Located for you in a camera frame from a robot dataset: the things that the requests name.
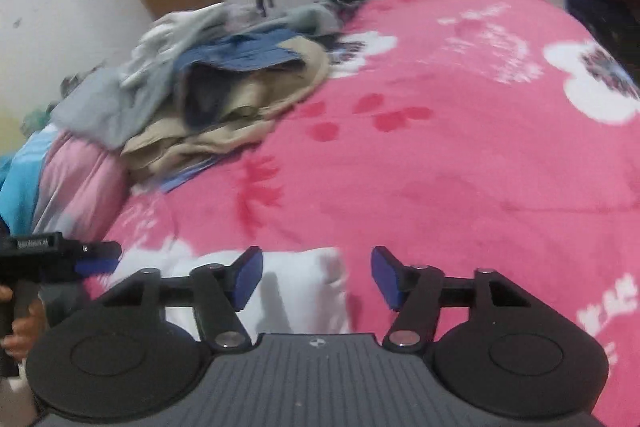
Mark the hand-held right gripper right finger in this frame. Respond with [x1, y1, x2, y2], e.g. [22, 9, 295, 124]
[371, 246, 531, 352]

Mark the blue patterned cloth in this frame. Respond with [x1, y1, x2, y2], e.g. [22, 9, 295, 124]
[160, 154, 226, 192]

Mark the blue denim garment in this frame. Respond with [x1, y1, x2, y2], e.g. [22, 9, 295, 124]
[175, 27, 311, 78]

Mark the beige garment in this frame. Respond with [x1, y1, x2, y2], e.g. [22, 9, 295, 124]
[120, 39, 331, 182]

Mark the person's left hand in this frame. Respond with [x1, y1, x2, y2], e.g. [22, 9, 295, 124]
[2, 304, 48, 355]

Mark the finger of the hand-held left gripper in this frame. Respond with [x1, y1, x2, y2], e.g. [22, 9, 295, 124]
[75, 242, 122, 280]

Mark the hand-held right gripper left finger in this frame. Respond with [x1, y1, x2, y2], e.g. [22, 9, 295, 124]
[100, 246, 264, 352]

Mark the grey garment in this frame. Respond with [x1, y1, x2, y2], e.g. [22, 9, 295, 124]
[50, 2, 236, 148]

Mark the pink floral blanket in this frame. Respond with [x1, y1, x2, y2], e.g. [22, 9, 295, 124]
[82, 0, 640, 427]

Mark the white sweatshirt with orange outline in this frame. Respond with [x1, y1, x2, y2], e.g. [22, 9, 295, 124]
[85, 247, 351, 338]

